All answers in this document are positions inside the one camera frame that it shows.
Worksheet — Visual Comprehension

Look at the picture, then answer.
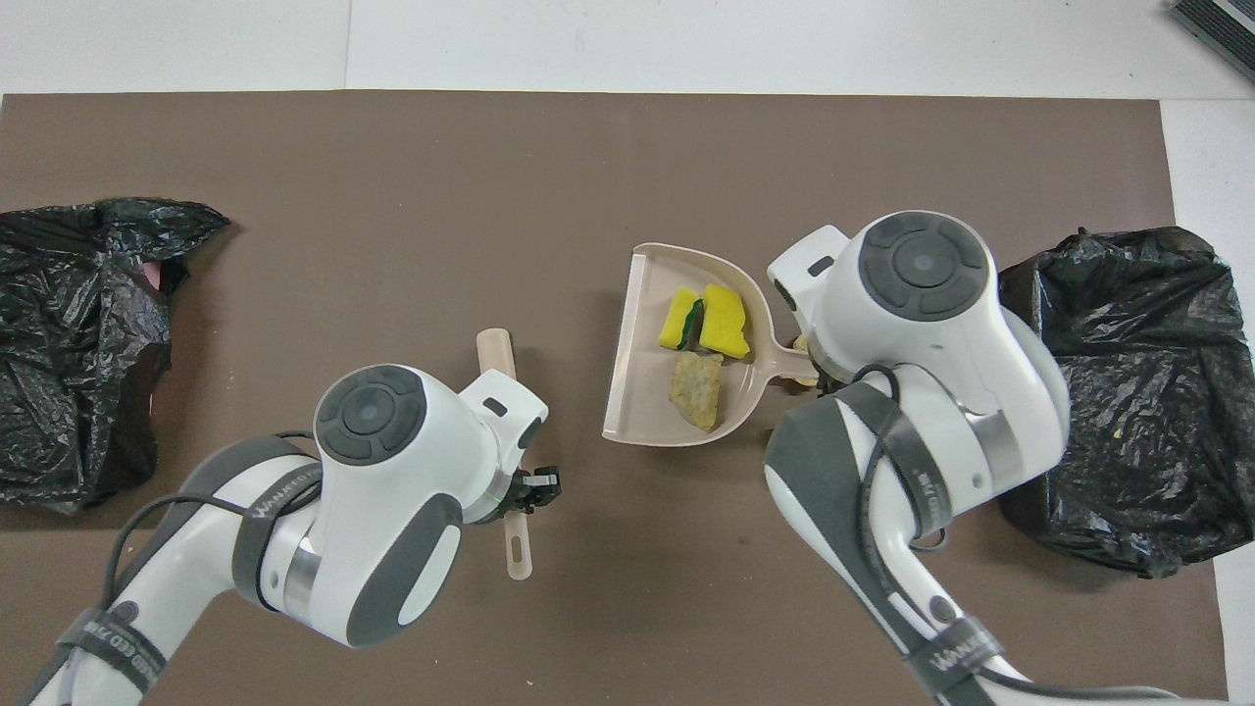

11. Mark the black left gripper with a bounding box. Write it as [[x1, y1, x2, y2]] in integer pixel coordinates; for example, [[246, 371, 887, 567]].
[[502, 466, 563, 513]]

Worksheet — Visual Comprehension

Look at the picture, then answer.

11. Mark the yellow sponge wedge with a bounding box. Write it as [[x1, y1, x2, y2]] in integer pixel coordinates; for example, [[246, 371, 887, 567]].
[[699, 283, 752, 360]]

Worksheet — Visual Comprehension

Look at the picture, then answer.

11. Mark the beige rock chunk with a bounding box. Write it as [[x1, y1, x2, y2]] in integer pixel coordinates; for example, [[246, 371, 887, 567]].
[[669, 352, 726, 433]]

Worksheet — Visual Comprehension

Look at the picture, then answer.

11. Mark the beige brush with black bristles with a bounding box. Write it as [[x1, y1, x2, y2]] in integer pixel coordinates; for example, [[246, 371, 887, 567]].
[[476, 328, 536, 581]]

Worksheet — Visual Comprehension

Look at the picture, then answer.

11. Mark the beige plastic dustpan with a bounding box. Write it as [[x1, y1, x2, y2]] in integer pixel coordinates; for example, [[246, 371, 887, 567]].
[[601, 242, 820, 448]]

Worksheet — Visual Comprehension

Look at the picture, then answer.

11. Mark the yellow sponge piece green-backed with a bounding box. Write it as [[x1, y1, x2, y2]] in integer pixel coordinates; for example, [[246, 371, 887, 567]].
[[658, 286, 705, 352]]

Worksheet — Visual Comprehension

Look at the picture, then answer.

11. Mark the pink bin with black bag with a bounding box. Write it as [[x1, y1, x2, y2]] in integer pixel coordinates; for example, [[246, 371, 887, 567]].
[[0, 197, 232, 517]]

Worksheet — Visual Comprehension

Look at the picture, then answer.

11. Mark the brown table mat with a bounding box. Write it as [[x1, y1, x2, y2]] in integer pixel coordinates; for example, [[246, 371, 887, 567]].
[[0, 90, 1229, 706]]

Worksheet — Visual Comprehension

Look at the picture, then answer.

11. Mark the dark ribbed grille panel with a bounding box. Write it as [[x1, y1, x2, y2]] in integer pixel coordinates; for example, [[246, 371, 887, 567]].
[[1171, 0, 1255, 83]]

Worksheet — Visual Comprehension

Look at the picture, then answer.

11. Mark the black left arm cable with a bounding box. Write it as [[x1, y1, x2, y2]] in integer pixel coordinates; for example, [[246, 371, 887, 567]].
[[103, 429, 326, 614]]

